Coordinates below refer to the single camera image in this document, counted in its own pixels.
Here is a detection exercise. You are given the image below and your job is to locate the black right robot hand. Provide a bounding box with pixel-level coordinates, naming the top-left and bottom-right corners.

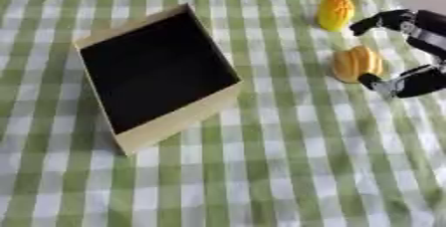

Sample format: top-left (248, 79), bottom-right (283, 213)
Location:
top-left (348, 9), bottom-right (446, 101)

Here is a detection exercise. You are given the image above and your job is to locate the tan cardboard box black inside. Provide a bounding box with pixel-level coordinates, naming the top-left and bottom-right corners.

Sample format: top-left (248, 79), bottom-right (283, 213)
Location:
top-left (71, 3), bottom-right (246, 156)

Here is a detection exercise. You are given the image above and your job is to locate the orange toy pumpkin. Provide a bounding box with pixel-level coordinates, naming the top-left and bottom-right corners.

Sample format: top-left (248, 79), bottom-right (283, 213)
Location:
top-left (329, 45), bottom-right (385, 85)

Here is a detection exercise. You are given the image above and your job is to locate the yellow toy corn cob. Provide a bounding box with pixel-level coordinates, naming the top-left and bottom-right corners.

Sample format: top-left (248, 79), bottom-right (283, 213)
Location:
top-left (315, 0), bottom-right (357, 33)

